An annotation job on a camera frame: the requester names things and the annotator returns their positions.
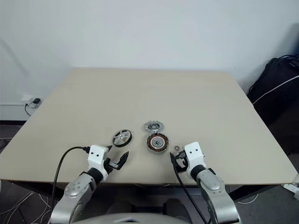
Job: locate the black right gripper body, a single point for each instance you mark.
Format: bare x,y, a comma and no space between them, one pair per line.
182,166

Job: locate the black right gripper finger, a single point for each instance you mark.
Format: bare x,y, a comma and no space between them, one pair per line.
172,158

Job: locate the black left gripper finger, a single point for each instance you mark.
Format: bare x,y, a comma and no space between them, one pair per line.
108,148
123,160

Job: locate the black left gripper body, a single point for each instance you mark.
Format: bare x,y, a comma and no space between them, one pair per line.
108,166

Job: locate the black rotor with silver spokes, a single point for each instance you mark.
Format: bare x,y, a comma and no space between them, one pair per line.
121,137

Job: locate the copper wound motor stator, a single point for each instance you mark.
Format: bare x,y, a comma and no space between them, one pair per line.
150,142

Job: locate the silver motor cover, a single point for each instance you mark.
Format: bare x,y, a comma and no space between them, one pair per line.
153,126

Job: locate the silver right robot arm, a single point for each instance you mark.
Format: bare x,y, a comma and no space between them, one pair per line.
215,184

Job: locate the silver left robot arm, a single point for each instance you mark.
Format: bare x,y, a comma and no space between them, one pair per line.
77,186

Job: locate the grey robot torso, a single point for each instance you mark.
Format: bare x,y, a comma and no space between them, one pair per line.
144,219

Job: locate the black plug adapter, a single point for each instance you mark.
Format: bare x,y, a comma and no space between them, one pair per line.
37,101

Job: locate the white power strip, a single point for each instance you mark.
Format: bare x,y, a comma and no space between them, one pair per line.
290,187

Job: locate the black bag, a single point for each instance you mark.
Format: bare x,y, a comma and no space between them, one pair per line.
275,105

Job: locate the dark vertical panel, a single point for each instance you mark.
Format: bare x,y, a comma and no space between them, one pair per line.
295,39

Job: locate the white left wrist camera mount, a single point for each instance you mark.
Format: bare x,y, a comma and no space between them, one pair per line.
95,155

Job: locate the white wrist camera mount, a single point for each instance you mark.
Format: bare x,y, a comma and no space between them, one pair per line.
95,155
194,151

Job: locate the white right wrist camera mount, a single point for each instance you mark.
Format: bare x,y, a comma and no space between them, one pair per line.
194,151

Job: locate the black table frame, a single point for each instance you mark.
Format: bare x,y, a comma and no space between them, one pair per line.
257,190

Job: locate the white wall outlet box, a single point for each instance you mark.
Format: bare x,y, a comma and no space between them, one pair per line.
26,97

